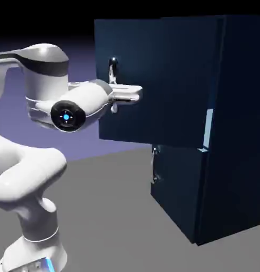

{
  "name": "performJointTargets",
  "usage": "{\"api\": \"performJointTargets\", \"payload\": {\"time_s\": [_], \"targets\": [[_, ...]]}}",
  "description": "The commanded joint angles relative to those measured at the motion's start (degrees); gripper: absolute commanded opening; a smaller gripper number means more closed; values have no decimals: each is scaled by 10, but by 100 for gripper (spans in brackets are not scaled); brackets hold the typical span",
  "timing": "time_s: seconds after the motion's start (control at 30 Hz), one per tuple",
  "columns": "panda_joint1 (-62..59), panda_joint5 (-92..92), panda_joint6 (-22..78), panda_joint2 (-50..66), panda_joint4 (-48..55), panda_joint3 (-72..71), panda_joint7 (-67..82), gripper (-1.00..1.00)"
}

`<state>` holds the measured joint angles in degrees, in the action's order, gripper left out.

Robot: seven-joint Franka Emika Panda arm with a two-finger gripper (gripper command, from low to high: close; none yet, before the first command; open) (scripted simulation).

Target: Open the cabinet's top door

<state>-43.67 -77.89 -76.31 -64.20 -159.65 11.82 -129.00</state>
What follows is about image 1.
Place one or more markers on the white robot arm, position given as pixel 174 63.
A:
pixel 45 85

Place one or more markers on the small dark blue cabinet door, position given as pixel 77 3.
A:
pixel 181 187

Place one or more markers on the large dark blue cabinet door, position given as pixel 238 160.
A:
pixel 164 74

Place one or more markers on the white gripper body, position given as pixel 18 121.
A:
pixel 127 91

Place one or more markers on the dark blue cabinet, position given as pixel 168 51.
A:
pixel 238 127

